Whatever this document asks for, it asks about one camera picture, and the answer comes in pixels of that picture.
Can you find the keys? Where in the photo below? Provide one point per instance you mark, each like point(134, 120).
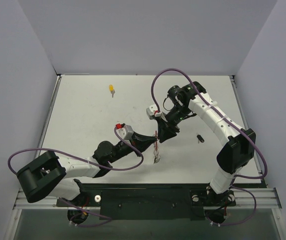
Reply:
point(200, 138)

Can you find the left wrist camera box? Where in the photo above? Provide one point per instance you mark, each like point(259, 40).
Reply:
point(124, 131)

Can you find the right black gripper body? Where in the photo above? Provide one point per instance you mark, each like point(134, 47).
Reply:
point(164, 123)

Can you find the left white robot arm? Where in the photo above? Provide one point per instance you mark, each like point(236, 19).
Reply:
point(54, 176)

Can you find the yellow tag key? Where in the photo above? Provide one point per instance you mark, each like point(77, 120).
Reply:
point(112, 90)

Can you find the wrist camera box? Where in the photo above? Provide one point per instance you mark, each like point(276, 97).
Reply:
point(153, 113)
point(124, 131)

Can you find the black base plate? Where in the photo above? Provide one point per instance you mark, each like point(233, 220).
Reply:
point(195, 201)

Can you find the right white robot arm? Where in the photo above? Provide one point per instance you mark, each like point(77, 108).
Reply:
point(237, 142)

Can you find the aluminium frame rail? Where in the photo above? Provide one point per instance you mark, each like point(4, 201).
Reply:
point(264, 198)

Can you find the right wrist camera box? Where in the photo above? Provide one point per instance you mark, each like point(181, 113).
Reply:
point(153, 113)

